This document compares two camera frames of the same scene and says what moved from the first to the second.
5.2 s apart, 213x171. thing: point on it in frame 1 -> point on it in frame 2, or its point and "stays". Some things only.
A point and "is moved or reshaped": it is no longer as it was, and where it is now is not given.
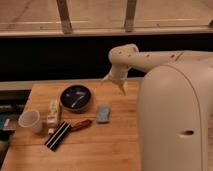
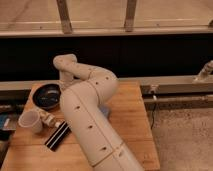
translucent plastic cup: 30,119 stays
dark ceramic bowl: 75,98 is moved or reshaped
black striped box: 58,135 stays
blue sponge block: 103,113 stays
